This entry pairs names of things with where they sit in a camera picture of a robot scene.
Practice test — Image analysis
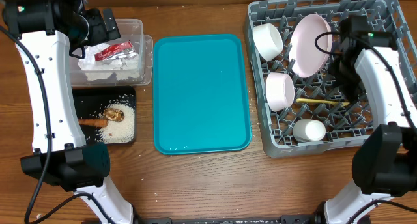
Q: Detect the red foil wrapper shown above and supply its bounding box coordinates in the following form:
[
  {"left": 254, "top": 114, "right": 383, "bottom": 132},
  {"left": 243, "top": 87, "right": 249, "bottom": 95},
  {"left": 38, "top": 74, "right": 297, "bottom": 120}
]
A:
[{"left": 94, "top": 40, "right": 137, "bottom": 61}]

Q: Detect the yellow plastic spoon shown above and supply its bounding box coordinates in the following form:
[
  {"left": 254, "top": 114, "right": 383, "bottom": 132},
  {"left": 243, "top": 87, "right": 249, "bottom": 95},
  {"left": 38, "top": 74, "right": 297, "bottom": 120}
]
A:
[{"left": 295, "top": 98, "right": 350, "bottom": 107}]

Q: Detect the large white plate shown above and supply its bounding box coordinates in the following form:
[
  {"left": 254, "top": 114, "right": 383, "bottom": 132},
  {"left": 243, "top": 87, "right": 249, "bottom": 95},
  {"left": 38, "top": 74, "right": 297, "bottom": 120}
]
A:
[{"left": 289, "top": 14, "right": 331, "bottom": 78}]

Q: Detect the white napkin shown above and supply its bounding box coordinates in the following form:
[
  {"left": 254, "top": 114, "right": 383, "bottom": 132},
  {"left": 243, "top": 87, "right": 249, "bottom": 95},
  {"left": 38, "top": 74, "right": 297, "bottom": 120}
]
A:
[{"left": 78, "top": 43, "right": 141, "bottom": 81}]

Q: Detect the white plastic cup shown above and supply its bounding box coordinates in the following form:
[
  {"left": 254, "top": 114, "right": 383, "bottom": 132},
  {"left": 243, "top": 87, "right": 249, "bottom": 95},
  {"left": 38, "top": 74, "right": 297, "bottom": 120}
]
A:
[{"left": 293, "top": 119, "right": 326, "bottom": 142}]

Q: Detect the white bowl with food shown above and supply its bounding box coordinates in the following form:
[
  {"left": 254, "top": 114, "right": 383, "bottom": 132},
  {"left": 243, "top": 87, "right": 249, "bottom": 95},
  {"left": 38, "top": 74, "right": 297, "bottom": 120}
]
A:
[{"left": 252, "top": 23, "right": 283, "bottom": 61}]

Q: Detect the brown food lump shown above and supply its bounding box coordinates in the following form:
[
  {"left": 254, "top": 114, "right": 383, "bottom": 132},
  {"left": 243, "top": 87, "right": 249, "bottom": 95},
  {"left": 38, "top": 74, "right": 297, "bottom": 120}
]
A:
[{"left": 104, "top": 108, "right": 124, "bottom": 122}]

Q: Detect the orange carrot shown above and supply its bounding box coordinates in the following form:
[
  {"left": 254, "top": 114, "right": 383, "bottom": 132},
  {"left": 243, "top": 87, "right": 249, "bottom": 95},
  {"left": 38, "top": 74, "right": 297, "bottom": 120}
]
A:
[{"left": 78, "top": 119, "right": 108, "bottom": 128}]

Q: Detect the pile of white rice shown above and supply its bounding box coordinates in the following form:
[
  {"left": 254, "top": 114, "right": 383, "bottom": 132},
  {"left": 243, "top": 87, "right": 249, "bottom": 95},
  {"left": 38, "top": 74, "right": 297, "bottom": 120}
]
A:
[{"left": 78, "top": 93, "right": 136, "bottom": 145}]

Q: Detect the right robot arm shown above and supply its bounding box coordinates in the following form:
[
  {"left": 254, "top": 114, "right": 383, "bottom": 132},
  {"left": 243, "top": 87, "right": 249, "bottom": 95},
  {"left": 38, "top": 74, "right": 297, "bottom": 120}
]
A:
[{"left": 316, "top": 16, "right": 416, "bottom": 223}]

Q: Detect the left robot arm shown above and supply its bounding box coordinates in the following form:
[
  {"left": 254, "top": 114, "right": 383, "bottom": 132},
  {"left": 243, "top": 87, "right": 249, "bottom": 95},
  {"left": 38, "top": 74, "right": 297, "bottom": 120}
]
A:
[{"left": 1, "top": 0, "right": 141, "bottom": 223}]

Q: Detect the grey dishwasher rack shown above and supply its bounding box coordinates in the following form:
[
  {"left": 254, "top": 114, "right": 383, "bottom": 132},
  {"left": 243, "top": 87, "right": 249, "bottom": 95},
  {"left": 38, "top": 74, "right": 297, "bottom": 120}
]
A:
[{"left": 244, "top": 0, "right": 416, "bottom": 158}]

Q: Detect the clear plastic bin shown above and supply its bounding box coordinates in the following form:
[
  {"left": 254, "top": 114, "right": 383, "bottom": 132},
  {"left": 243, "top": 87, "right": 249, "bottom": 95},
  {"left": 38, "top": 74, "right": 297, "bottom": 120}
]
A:
[{"left": 69, "top": 19, "right": 153, "bottom": 87}]

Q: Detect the black plastic tray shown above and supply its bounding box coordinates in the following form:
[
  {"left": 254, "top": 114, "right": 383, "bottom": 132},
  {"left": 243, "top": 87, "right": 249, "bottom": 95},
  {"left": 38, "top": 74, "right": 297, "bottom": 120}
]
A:
[{"left": 71, "top": 85, "right": 137, "bottom": 145}]

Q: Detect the teal serving tray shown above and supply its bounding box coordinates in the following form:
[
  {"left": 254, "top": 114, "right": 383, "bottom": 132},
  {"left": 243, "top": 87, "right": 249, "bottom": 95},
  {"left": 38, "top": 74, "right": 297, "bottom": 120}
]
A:
[{"left": 153, "top": 34, "right": 252, "bottom": 155}]

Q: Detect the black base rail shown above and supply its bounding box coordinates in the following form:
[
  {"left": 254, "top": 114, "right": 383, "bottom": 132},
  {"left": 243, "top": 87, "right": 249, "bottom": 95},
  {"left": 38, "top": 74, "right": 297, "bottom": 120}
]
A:
[{"left": 143, "top": 214, "right": 315, "bottom": 224}]

